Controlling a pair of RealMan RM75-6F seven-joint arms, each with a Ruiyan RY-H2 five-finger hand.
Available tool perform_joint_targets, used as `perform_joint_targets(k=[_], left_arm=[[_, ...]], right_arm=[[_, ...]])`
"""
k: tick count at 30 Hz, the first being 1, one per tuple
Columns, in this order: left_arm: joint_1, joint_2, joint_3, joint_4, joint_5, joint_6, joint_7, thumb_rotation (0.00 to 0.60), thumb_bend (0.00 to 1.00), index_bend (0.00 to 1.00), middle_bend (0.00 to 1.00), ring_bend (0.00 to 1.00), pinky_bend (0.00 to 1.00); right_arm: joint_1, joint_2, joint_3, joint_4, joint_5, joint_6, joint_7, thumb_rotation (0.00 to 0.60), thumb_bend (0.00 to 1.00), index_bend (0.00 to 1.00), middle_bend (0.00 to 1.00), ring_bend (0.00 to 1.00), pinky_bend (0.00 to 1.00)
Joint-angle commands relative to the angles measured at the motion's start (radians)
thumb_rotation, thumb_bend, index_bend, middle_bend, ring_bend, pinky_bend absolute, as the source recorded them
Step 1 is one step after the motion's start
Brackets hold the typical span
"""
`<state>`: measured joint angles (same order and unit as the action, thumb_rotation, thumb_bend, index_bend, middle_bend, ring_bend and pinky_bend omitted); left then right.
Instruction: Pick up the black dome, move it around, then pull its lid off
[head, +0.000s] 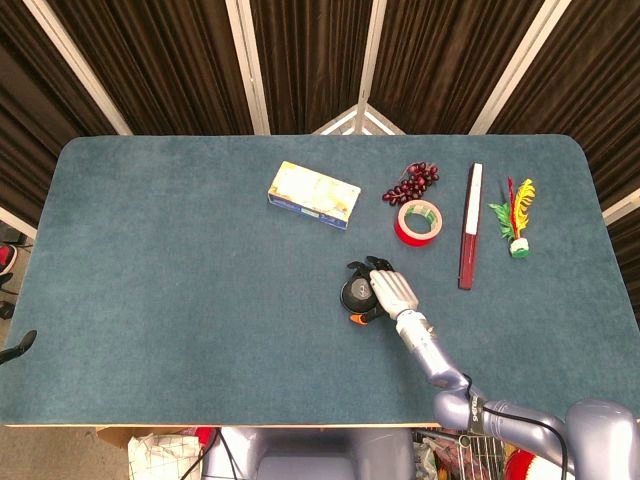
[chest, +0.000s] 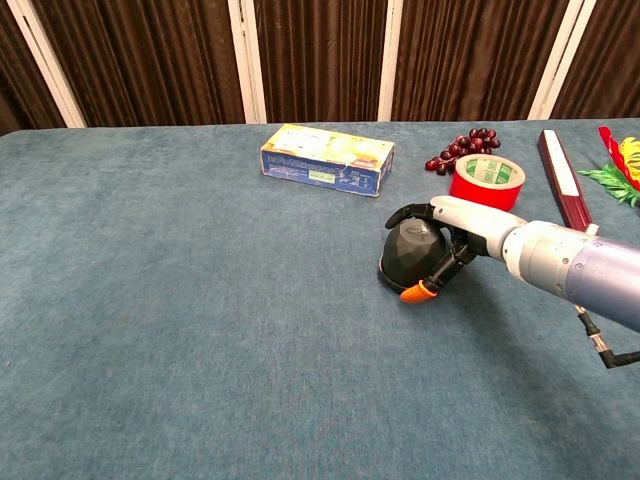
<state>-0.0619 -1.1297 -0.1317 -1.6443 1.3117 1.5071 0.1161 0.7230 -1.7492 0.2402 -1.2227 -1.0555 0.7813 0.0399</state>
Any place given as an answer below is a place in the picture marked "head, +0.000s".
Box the red black shoe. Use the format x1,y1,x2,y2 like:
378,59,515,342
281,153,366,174
0,243,20,275

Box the colourful feather shuttlecock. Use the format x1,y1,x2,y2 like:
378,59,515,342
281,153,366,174
488,176,537,259

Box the brown pleated partition screen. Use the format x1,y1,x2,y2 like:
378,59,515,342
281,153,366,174
0,0,640,321

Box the lavender robot torso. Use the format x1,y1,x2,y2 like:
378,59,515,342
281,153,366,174
202,426,416,480

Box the red adhesive tape roll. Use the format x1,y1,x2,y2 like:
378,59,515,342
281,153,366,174
394,201,444,248

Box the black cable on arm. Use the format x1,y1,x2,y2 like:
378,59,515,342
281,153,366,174
459,373,576,476

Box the white checked bag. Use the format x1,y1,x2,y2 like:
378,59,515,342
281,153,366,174
127,433,204,480

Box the red white knitted hat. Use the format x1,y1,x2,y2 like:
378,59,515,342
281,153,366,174
503,446,551,480

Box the blue felt table cover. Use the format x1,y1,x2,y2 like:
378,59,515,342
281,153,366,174
0,133,640,427

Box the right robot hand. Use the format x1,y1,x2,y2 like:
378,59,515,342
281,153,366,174
346,255,420,327

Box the metal wire basket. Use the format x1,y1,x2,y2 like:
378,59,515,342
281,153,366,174
412,428,509,480

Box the black printed arm strap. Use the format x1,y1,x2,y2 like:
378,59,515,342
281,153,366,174
466,393,485,434

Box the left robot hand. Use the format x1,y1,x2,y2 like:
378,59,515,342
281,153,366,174
0,329,39,365

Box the dark red grape bunch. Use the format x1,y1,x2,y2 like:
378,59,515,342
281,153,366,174
382,161,441,206

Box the folded dark red fan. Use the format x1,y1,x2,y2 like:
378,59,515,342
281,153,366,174
457,162,485,291

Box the blue yellow cardboard box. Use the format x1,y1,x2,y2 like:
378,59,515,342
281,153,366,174
267,160,362,234

